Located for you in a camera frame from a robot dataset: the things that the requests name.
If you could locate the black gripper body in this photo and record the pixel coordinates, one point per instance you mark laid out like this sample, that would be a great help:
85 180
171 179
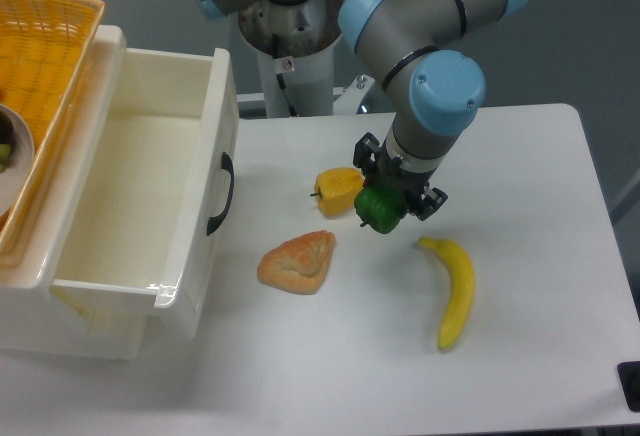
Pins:
390 170

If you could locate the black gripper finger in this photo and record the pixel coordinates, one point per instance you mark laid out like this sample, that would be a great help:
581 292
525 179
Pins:
366 152
424 202

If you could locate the green bell pepper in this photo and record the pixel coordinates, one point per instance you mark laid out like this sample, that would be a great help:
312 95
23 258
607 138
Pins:
379 206

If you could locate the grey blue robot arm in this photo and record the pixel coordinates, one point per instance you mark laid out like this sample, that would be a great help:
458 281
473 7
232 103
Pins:
404 45

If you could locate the yellow bell pepper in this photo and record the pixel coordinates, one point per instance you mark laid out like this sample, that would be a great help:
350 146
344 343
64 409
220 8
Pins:
336 189

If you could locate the white open upper drawer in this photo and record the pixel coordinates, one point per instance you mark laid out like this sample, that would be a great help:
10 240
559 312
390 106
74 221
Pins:
143 238

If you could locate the white drawer cabinet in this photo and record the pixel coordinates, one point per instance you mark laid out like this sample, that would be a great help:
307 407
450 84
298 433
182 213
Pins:
37 315

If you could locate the yellow banana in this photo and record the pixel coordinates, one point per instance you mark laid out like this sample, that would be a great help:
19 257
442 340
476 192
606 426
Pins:
462 288

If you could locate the brown bread pastry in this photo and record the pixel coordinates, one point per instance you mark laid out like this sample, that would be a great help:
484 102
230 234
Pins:
299 265

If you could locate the black object at table edge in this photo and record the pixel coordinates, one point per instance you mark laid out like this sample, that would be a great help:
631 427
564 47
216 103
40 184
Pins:
629 376

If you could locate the yellow plastic basket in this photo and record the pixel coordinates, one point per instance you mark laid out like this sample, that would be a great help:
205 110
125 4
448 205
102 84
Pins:
44 46

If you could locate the white bowl with food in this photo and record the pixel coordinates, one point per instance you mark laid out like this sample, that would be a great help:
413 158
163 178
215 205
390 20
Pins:
17 157

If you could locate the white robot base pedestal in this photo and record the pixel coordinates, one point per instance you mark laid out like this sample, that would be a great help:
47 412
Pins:
294 47

